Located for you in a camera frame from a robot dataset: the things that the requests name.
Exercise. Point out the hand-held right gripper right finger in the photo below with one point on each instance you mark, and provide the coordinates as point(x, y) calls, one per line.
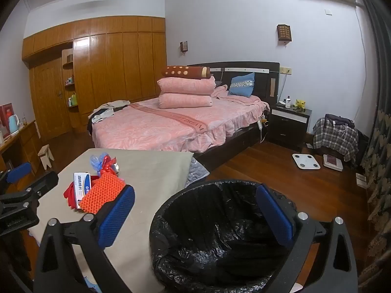
point(275, 216)

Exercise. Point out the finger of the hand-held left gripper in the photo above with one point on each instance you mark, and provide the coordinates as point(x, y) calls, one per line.
point(42, 184)
point(18, 172)

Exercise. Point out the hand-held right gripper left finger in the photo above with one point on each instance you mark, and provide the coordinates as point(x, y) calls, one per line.
point(117, 213)

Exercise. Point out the orange foam mesh net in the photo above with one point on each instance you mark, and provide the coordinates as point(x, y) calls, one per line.
point(100, 192)

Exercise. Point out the red plastic wrapper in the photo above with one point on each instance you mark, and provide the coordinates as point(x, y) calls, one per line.
point(69, 195)

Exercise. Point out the white and blue carton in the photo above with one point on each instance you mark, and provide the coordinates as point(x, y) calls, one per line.
point(81, 186)

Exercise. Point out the red plastic bag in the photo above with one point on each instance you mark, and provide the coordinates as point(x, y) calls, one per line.
point(107, 164)

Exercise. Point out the blue plastic bag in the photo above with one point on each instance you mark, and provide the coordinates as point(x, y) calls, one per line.
point(96, 160)

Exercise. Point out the trash bin with black bag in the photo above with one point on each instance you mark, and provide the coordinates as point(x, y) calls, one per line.
point(213, 219)

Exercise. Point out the wooden desk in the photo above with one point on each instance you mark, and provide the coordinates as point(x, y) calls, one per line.
point(21, 146)

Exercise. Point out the blue and white kettle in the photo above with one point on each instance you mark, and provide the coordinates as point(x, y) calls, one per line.
point(12, 123)

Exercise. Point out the red box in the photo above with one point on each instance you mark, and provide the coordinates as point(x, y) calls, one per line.
point(4, 116)

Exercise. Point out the white bathroom scale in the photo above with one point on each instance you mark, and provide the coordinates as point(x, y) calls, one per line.
point(305, 161)

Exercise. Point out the scale with dark display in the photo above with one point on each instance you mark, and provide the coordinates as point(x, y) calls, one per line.
point(333, 162)

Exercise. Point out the grey quilted mat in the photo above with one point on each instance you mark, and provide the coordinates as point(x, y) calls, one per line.
point(197, 171)

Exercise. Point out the dark nightstand with white stripe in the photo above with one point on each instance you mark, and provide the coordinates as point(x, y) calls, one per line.
point(287, 125)

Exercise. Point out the white power strip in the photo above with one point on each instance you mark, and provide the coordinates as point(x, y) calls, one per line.
point(260, 124)

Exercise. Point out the white floor socket box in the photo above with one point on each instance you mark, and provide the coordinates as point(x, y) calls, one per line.
point(362, 179)

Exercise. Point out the pile of clothes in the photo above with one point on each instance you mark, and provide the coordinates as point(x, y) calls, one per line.
point(105, 111)

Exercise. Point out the bed with pink bedspread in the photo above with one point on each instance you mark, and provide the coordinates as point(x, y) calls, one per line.
point(158, 125)

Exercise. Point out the plaid cloth bag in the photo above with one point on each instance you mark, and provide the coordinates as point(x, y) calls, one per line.
point(334, 137)

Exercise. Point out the white bottle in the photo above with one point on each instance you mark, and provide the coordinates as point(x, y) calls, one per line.
point(288, 103)

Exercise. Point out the yellow plush toy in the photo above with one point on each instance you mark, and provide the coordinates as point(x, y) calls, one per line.
point(300, 104)

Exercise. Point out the blue pillow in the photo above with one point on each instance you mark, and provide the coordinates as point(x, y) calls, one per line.
point(241, 85)

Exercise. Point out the dark patterned curtain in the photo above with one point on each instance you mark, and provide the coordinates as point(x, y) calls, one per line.
point(380, 128)

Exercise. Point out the wooden wardrobe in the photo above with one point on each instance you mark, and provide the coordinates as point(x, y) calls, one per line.
point(116, 67)

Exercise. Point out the brown dotted bolster pillow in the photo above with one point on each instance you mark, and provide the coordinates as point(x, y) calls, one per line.
point(183, 71)

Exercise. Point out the cream wall socket panel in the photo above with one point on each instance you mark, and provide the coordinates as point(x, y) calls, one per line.
point(286, 70)

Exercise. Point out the small brown wall lamp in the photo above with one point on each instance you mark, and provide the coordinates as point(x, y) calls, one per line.
point(183, 46)

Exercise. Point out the large brown wall lamp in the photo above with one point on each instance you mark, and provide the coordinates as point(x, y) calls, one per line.
point(284, 33)

